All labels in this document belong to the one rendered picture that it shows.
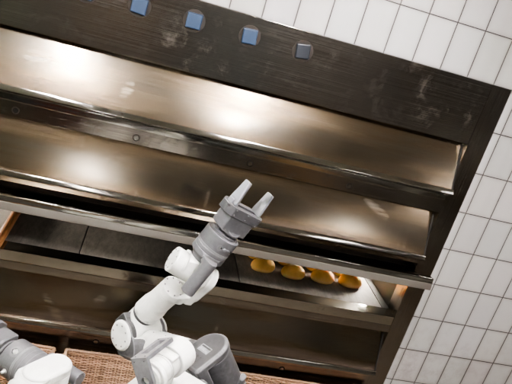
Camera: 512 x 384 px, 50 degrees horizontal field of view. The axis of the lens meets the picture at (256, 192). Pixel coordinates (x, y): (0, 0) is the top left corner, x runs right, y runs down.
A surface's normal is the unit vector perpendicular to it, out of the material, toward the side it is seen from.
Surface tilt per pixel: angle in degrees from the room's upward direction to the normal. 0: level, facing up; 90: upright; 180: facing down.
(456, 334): 90
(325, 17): 90
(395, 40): 90
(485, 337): 90
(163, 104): 70
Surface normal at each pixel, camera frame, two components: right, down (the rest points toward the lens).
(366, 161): 0.22, 0.04
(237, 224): 0.48, 0.54
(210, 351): -0.30, -0.87
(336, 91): 0.13, 0.37
